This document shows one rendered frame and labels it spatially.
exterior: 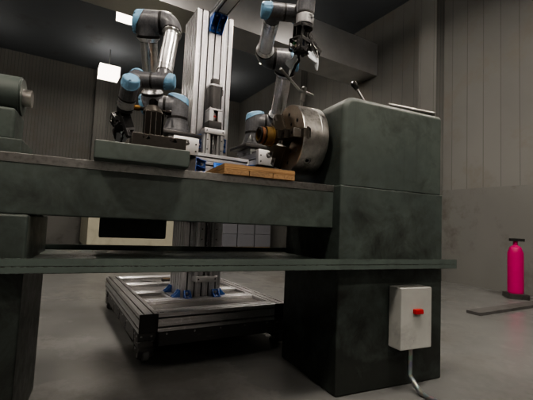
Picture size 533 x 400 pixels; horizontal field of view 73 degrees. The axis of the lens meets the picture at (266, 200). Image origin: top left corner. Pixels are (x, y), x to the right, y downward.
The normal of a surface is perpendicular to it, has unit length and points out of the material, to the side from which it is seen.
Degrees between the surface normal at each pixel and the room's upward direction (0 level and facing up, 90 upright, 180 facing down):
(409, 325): 90
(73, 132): 90
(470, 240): 90
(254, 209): 90
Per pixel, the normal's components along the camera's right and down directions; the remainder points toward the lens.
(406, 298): 0.41, -0.04
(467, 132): -0.86, -0.07
